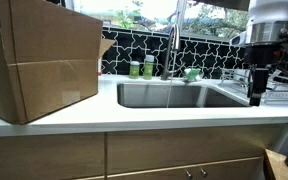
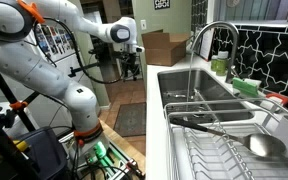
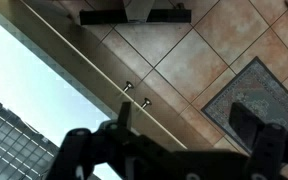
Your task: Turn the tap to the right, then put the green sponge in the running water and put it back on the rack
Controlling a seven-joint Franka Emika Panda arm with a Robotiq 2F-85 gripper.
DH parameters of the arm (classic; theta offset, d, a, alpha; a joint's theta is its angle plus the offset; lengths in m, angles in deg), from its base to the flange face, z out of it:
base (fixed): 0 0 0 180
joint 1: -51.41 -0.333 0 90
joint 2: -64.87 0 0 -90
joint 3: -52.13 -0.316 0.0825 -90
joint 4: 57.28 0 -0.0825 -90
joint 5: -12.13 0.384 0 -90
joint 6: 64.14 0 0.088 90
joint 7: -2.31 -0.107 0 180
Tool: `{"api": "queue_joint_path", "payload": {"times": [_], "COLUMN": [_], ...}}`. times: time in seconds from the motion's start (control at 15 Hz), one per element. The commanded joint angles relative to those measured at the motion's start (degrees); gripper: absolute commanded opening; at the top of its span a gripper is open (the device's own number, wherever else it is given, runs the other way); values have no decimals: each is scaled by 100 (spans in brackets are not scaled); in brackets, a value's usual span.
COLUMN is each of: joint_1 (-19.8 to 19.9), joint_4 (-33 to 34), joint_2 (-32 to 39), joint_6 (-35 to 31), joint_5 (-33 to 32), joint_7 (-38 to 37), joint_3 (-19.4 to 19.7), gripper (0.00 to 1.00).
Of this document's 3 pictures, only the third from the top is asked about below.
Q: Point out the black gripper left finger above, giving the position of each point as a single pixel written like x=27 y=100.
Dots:
x=77 y=150

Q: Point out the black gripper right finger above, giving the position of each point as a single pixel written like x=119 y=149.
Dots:
x=267 y=143

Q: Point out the patterned grey floor rug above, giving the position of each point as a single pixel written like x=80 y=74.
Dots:
x=260 y=93

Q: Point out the round metal cabinet knob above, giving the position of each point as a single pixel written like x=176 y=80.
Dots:
x=128 y=86
x=146 y=102

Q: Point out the wooden base cabinet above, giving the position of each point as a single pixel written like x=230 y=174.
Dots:
x=84 y=50

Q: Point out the black bar stand base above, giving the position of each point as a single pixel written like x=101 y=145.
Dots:
x=100 y=16

